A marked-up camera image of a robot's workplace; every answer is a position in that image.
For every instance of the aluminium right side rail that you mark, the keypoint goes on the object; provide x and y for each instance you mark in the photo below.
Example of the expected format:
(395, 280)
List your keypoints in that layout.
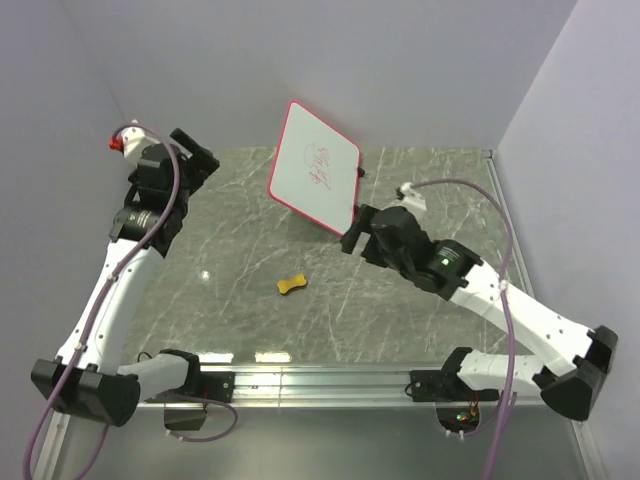
(585, 440)

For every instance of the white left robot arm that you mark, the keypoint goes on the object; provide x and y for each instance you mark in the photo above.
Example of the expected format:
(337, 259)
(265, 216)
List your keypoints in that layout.
(87, 378)

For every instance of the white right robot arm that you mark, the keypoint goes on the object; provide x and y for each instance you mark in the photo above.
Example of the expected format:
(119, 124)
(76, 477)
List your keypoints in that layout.
(567, 363)

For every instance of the pink framed whiteboard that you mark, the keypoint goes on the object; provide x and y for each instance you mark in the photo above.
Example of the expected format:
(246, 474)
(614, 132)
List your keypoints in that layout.
(314, 170)

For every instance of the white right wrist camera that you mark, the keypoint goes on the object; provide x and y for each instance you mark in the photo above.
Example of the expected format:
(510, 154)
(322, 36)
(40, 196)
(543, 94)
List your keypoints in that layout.
(411, 200)

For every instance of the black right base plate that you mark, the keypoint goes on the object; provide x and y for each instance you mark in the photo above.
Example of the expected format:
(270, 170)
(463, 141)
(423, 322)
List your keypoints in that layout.
(444, 387)

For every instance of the aluminium rail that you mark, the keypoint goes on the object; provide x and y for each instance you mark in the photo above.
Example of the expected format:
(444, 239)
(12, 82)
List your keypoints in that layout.
(284, 385)
(585, 440)

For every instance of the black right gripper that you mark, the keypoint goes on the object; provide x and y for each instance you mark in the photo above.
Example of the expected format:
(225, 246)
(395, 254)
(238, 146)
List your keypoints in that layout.
(349, 238)

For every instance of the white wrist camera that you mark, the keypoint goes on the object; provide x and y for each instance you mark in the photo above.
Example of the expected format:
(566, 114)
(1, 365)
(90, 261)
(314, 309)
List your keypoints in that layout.
(131, 142)
(411, 200)

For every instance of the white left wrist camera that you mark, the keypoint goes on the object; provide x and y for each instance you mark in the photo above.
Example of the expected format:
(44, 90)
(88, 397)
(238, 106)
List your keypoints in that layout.
(131, 142)

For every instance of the aluminium front rail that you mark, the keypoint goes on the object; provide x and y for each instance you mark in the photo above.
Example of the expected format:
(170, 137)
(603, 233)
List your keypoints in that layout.
(284, 385)

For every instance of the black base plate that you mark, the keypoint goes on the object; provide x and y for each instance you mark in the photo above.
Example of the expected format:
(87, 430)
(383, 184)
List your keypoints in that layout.
(444, 387)
(212, 385)

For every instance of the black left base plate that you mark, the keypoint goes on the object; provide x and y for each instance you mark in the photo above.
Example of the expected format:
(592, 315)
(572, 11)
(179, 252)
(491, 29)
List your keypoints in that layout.
(212, 385)

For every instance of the yellow bone-shaped eraser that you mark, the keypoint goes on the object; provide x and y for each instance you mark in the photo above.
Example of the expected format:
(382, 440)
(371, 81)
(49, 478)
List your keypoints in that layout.
(296, 282)

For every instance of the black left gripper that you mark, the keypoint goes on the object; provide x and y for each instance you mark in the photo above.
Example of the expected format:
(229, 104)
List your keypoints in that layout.
(202, 158)

